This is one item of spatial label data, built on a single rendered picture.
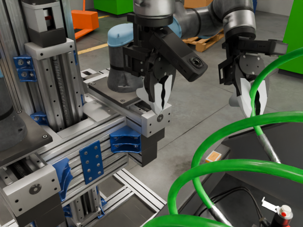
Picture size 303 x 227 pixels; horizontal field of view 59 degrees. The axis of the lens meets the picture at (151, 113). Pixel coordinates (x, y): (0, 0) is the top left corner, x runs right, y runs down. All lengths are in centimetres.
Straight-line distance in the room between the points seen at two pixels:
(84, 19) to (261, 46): 491
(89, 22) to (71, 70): 438
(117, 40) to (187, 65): 55
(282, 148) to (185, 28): 45
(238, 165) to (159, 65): 27
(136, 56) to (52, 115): 59
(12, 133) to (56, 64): 28
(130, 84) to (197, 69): 59
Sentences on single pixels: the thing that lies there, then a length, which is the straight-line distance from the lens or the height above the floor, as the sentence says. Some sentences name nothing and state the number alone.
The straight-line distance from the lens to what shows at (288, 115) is 37.
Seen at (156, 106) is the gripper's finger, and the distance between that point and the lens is 56.
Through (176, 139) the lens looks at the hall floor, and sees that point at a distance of 247.
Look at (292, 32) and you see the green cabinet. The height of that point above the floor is 57.
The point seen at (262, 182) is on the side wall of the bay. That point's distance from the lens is 99.
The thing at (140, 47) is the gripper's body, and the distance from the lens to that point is 54.
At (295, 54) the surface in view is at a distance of 55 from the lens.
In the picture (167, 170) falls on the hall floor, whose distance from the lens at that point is 218.
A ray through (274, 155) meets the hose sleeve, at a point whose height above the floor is 115.
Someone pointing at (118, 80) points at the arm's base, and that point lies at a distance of 104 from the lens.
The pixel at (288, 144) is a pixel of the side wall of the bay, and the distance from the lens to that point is 87.
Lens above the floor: 155
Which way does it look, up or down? 33 degrees down
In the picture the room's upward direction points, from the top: straight up
